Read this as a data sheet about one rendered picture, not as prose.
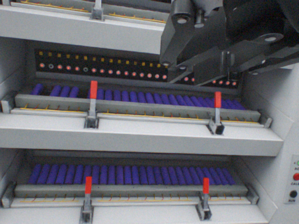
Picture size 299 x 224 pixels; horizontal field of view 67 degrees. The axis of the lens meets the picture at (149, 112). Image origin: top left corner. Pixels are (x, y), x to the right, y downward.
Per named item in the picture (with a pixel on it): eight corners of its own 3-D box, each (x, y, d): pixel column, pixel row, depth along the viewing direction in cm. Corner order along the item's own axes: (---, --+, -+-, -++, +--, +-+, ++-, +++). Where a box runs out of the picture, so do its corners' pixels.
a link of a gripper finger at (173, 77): (193, 72, 22) (186, 71, 22) (172, 84, 29) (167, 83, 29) (195, 42, 22) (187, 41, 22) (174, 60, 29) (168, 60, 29)
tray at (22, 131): (276, 156, 53) (294, 122, 49) (-11, 147, 42) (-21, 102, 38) (236, 114, 71) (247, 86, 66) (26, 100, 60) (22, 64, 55)
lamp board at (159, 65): (237, 89, 66) (244, 71, 63) (35, 70, 56) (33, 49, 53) (236, 87, 66) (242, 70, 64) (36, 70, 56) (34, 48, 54)
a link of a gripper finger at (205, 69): (221, 45, 23) (228, 46, 23) (194, 63, 30) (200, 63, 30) (220, 74, 23) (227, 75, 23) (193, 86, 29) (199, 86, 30)
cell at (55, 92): (53, 84, 55) (47, 96, 49) (61, 85, 55) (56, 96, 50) (54, 91, 56) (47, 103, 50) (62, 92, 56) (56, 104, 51)
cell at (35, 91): (43, 90, 55) (36, 102, 50) (35, 90, 55) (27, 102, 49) (43, 83, 54) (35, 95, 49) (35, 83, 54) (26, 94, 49)
